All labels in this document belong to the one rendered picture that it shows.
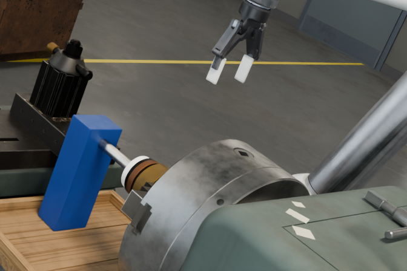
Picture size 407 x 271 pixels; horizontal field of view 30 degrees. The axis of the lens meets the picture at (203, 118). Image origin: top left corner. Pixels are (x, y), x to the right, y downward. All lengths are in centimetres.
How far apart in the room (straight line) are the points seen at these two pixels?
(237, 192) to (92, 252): 45
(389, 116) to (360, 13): 856
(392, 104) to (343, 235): 55
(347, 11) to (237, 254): 926
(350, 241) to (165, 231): 27
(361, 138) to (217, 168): 48
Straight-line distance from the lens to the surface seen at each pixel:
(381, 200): 116
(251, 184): 112
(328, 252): 95
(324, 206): 108
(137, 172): 132
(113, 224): 160
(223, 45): 183
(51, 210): 150
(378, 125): 154
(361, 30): 1005
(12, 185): 159
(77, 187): 146
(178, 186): 113
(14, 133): 163
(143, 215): 116
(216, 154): 117
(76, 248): 147
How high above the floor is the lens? 163
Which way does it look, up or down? 18 degrees down
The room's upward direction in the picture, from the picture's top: 22 degrees clockwise
